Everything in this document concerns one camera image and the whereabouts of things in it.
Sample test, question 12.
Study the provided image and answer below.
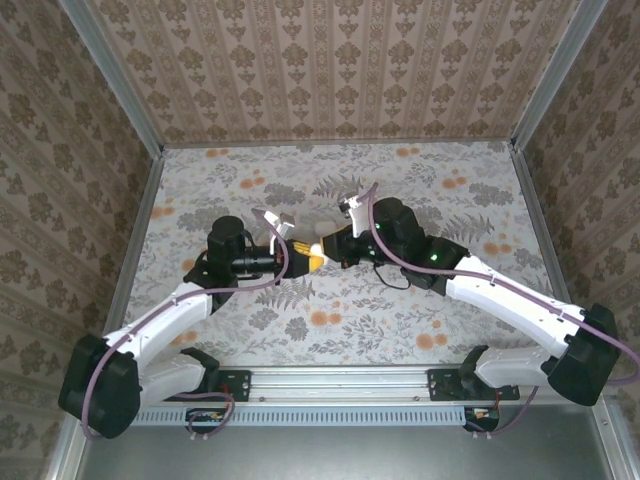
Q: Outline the grey metal front panel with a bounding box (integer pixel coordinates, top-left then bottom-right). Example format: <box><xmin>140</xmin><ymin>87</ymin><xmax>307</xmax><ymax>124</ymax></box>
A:
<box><xmin>77</xmin><ymin>422</ymin><xmax>619</xmax><ymax>480</ymax></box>

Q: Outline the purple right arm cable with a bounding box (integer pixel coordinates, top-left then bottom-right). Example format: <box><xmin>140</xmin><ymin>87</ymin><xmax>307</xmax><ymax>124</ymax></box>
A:
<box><xmin>359</xmin><ymin>182</ymin><xmax>640</xmax><ymax>441</ymax></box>

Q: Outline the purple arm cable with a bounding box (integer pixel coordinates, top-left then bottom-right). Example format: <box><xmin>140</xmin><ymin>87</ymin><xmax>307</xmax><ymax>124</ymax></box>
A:
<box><xmin>359</xmin><ymin>182</ymin><xmax>640</xmax><ymax>441</ymax></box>
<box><xmin>82</xmin><ymin>207</ymin><xmax>291</xmax><ymax>442</ymax></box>

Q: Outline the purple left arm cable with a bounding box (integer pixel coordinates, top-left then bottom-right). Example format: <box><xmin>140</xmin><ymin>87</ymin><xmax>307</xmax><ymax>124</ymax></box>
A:
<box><xmin>82</xmin><ymin>207</ymin><xmax>291</xmax><ymax>442</ymax></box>

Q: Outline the thin black wire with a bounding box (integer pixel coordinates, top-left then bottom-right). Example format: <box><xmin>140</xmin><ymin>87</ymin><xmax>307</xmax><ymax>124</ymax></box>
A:
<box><xmin>372</xmin><ymin>264</ymin><xmax>412</xmax><ymax>290</ymax></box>

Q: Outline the aluminium left side rail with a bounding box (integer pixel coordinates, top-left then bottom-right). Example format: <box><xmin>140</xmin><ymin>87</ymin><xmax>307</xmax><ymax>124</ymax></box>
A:
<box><xmin>44</xmin><ymin>149</ymin><xmax>166</xmax><ymax>480</ymax></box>

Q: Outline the aluminium back rail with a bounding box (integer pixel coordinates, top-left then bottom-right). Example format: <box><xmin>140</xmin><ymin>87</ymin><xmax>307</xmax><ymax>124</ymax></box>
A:
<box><xmin>162</xmin><ymin>139</ymin><xmax>514</xmax><ymax>150</ymax></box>

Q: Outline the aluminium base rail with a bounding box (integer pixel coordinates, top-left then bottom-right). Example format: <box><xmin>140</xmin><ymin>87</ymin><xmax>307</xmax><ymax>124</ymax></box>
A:
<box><xmin>199</xmin><ymin>364</ymin><xmax>551</xmax><ymax>405</ymax></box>

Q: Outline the aluminium right side rail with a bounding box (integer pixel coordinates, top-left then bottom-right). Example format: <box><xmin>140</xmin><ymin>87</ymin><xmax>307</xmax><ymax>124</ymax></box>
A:
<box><xmin>508</xmin><ymin>144</ymin><xmax>574</xmax><ymax>309</ymax></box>

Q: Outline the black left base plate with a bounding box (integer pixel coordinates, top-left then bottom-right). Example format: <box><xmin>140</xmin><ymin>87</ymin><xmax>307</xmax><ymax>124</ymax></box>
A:
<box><xmin>199</xmin><ymin>368</ymin><xmax>253</xmax><ymax>403</ymax></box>

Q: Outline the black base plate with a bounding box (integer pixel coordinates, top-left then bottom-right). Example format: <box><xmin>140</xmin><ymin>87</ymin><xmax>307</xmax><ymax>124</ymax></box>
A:
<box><xmin>427</xmin><ymin>368</ymin><xmax>521</xmax><ymax>403</ymax></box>
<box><xmin>199</xmin><ymin>368</ymin><xmax>253</xmax><ymax>403</ymax></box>

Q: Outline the grey slotted cable duct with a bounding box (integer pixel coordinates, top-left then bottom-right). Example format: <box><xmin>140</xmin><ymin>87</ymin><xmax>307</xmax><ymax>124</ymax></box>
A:
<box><xmin>134</xmin><ymin>404</ymin><xmax>471</xmax><ymax>427</ymax></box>

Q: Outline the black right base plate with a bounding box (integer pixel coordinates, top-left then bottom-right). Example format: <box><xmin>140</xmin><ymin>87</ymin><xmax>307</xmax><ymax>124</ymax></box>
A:
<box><xmin>427</xmin><ymin>368</ymin><xmax>521</xmax><ymax>403</ymax></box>

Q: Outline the black connector board with wires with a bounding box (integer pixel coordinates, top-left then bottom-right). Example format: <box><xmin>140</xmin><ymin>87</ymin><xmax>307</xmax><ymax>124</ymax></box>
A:
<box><xmin>463</xmin><ymin>405</ymin><xmax>501</xmax><ymax>432</ymax></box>
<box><xmin>186</xmin><ymin>407</ymin><xmax>227</xmax><ymax>434</ymax></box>

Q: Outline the aluminium left frame post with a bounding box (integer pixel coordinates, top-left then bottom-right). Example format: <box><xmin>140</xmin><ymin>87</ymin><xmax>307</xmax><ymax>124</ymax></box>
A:
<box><xmin>57</xmin><ymin>0</ymin><xmax>166</xmax><ymax>157</ymax></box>

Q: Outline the aluminium frame post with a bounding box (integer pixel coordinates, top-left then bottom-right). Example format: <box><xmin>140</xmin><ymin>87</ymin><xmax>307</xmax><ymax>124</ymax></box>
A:
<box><xmin>57</xmin><ymin>0</ymin><xmax>166</xmax><ymax>157</ymax></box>
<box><xmin>509</xmin><ymin>0</ymin><xmax>611</xmax><ymax>151</ymax></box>

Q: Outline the aluminium right frame post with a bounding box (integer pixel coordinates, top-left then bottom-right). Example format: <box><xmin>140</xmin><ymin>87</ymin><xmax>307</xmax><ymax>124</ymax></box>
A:
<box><xmin>509</xmin><ymin>0</ymin><xmax>611</xmax><ymax>151</ymax></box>

